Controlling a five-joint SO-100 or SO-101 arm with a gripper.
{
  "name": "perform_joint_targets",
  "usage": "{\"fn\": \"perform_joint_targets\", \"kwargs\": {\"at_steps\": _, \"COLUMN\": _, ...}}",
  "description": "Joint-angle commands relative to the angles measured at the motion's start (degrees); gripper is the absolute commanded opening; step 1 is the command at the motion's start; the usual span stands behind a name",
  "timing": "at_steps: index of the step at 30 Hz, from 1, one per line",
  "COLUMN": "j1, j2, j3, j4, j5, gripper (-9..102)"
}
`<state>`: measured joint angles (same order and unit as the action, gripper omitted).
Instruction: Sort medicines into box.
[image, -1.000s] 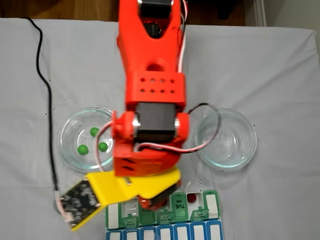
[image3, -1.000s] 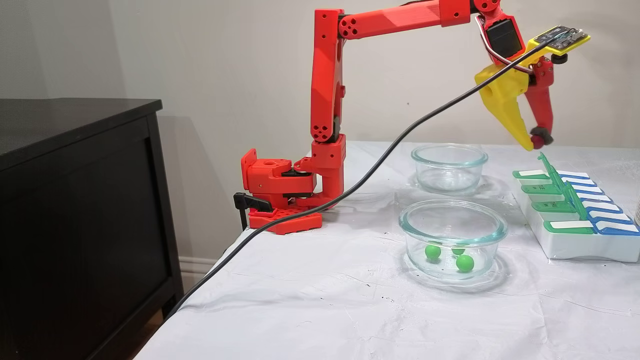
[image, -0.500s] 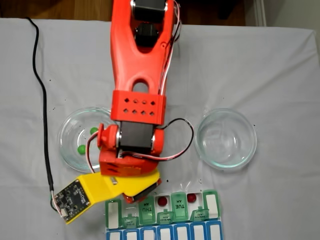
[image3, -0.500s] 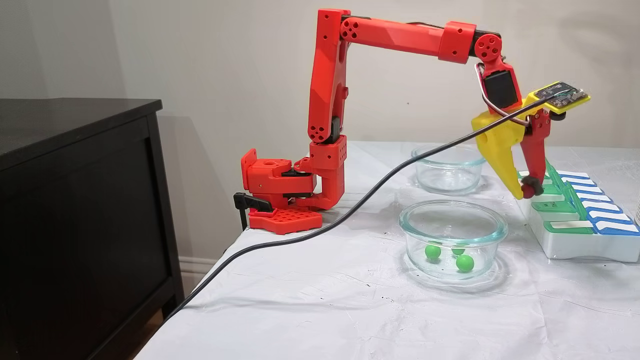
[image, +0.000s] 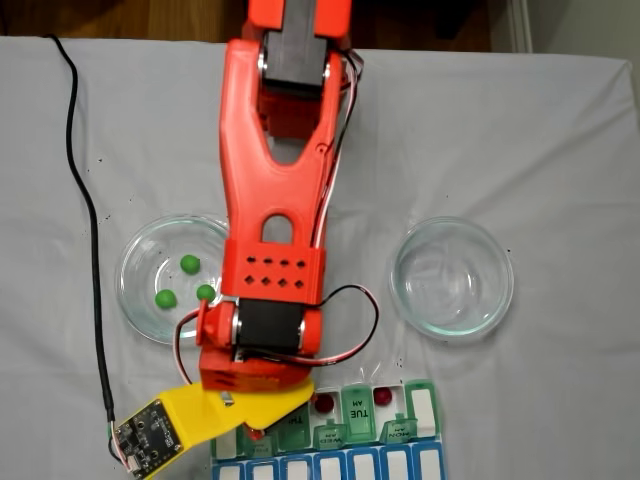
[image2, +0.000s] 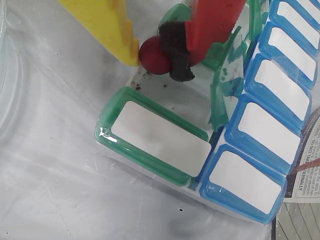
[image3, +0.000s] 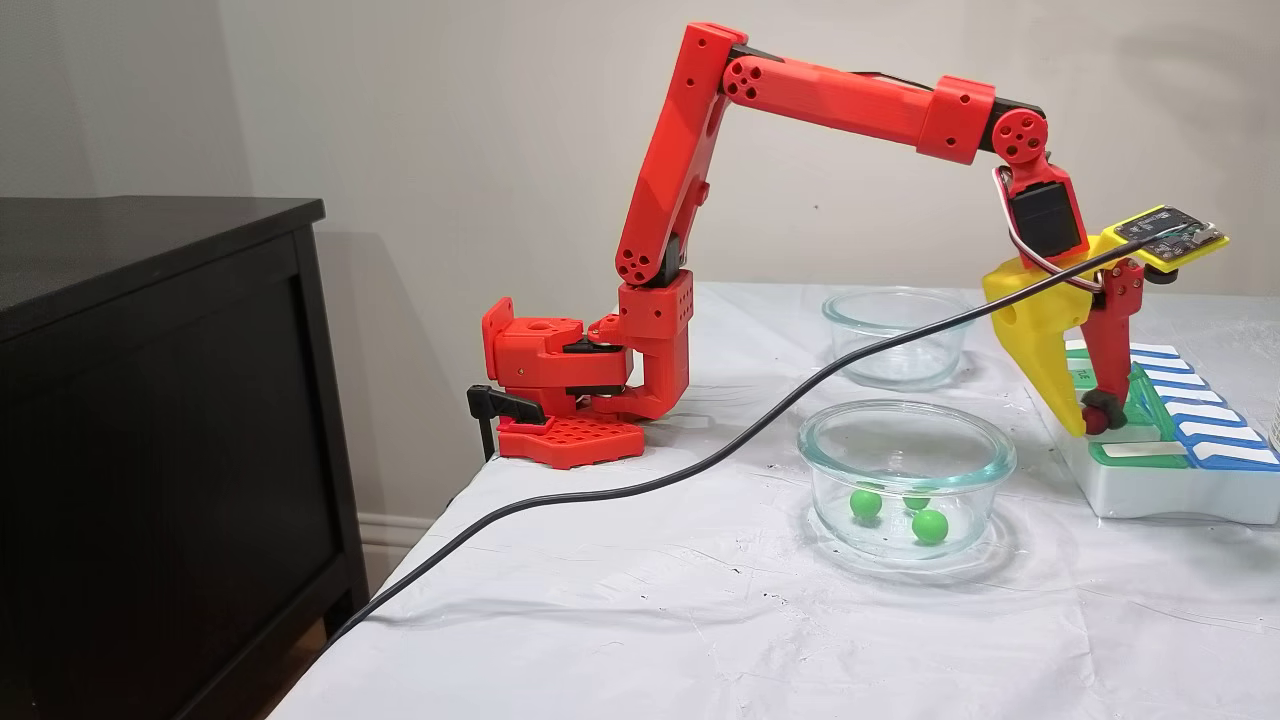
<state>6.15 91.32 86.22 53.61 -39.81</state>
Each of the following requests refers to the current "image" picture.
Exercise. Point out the red ball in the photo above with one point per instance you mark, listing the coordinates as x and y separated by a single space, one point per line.
383 396
325 402

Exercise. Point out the weekly pill organizer box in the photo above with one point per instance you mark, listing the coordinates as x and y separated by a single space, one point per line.
360 415

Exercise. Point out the glass bowl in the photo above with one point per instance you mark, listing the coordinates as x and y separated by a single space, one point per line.
492 305
140 320

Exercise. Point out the green ball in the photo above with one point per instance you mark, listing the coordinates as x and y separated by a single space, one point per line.
205 291
190 264
165 299

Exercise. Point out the black circuit board camera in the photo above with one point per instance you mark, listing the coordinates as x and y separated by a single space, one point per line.
147 435

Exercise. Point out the white tablecloth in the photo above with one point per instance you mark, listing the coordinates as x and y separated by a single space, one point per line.
525 400

